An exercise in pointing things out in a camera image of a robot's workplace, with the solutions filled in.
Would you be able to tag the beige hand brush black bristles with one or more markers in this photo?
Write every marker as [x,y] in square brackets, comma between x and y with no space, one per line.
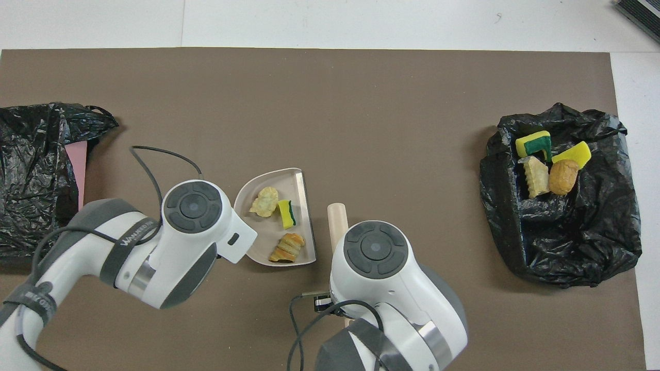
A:
[337,219]

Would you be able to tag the black trash bag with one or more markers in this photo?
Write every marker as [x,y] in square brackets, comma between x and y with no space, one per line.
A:
[31,170]

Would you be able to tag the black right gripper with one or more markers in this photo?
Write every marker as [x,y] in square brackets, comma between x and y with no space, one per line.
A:
[324,302]

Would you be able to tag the black trash bag bin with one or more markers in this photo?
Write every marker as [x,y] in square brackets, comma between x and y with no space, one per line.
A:
[567,247]

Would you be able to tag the brown bread roll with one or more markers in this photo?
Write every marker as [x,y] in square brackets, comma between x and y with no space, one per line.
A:
[563,176]

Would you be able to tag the brown table mat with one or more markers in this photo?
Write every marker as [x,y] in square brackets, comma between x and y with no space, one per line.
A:
[309,103]

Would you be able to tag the pink bin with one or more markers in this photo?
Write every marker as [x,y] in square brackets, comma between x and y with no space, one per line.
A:
[77,165]

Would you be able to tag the small yellow sponge piece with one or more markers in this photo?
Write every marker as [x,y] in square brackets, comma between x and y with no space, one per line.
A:
[286,214]

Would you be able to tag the black ribbed device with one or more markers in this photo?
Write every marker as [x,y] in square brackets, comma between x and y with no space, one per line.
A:
[642,15]

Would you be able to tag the pale yellow bread piece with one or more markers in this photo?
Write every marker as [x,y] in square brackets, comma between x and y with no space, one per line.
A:
[264,202]

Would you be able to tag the striped orange bread piece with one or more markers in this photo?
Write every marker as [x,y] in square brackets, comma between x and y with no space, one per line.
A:
[287,248]

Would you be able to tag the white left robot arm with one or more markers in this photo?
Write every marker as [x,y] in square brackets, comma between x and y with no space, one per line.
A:
[191,206]

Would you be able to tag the striped pale bread piece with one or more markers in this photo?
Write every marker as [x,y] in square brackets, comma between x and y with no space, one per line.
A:
[535,178]

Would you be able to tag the beige plastic dustpan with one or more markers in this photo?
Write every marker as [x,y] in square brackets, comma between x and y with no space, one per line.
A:
[304,206]

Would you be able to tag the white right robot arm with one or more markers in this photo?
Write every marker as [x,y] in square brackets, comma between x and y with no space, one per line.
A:
[376,247]

